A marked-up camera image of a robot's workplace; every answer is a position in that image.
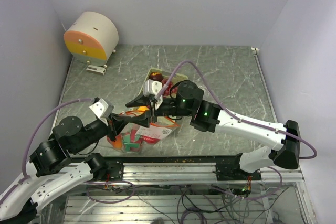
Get bright red apple toy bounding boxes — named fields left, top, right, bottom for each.
left=139, top=135, right=160, bottom=145

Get purple grape bunch toy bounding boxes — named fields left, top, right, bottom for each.
left=163, top=82, right=178, bottom=97

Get small white grey block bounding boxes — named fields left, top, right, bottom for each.
left=86, top=65, right=107, bottom=76

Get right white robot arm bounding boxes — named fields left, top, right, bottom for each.
left=125, top=80, right=300, bottom=180

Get dark red apple toy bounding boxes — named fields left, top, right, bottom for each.
left=149, top=71, right=164, bottom=82

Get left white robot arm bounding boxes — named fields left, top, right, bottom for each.
left=1, top=114, right=150, bottom=223

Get red yellow mango toy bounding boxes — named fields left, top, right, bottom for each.
left=107, top=134, right=123, bottom=150

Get round cream drawer cabinet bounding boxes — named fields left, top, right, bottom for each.
left=64, top=11, right=119, bottom=67

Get orange fruit toy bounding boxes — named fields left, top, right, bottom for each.
left=135, top=106, right=149, bottom=112

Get aluminium frame rail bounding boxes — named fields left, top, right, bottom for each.
left=31, top=155, right=316, bottom=224

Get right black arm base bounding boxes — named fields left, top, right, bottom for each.
left=213, top=153, right=261, bottom=181

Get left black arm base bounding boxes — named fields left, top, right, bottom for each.
left=85, top=153, right=123, bottom=182

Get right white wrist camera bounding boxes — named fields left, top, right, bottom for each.
left=143, top=79, right=163, bottom=109

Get white corner clip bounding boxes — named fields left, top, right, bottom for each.
left=251, top=47, right=259, bottom=52

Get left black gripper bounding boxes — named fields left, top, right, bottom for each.
left=71, top=110, right=130, bottom=153

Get loose cables under table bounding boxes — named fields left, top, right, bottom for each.
left=86, top=166, right=292, bottom=224

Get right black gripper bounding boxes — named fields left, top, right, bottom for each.
left=124, top=90, right=193, bottom=127

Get clear orange zip bag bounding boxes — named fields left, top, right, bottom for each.
left=106, top=116, right=180, bottom=153

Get pink dragon fruit toy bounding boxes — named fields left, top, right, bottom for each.
left=122, top=130, right=142, bottom=153

